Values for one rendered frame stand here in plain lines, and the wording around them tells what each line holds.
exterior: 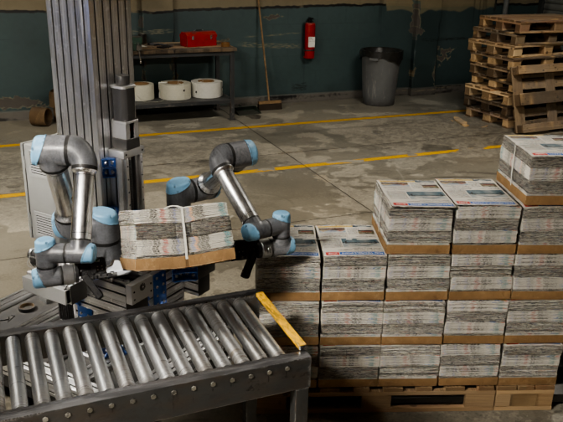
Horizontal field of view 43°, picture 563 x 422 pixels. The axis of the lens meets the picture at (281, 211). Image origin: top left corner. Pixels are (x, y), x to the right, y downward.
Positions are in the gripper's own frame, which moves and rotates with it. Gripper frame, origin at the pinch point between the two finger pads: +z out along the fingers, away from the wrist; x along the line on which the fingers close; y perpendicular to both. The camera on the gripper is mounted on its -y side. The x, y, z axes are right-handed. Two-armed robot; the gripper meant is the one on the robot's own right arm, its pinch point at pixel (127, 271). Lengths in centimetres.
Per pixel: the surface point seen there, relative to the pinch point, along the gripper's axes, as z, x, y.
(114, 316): -8.4, -10.4, -15.0
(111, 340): -12.2, -26.3, -21.4
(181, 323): 13.6, -23.2, -20.1
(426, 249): 129, -9, -8
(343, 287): 95, 9, -21
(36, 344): -36.9, -20.4, -19.3
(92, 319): -16.4, -10.3, -14.9
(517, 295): 171, -14, -35
